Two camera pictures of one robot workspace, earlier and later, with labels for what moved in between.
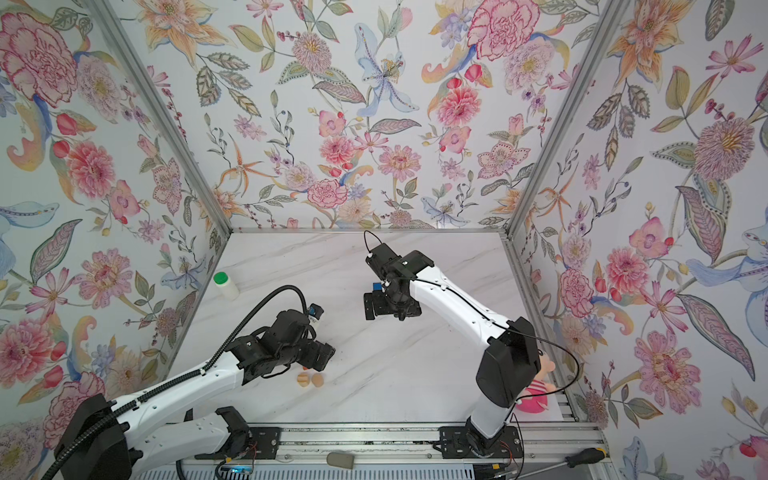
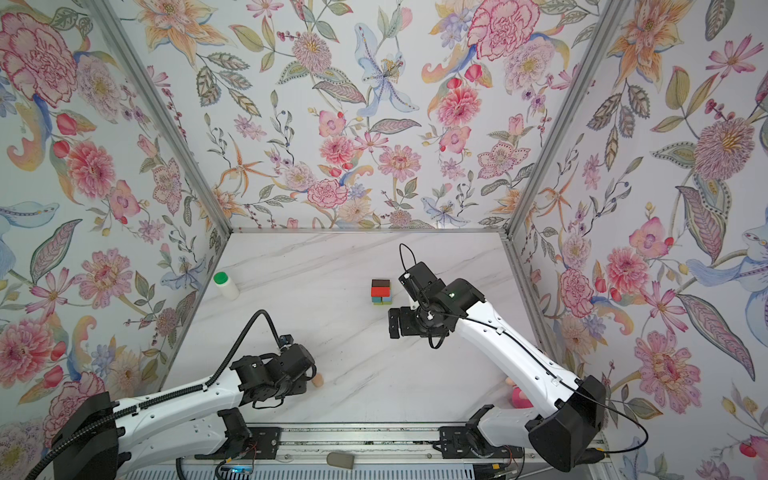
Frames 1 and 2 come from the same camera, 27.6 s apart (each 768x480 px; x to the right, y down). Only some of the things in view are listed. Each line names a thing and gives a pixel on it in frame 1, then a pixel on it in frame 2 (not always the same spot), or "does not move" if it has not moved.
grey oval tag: x=341 y=460 does not move
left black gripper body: x=306 y=353 → x=290 y=387
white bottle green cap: x=226 y=286 does not move
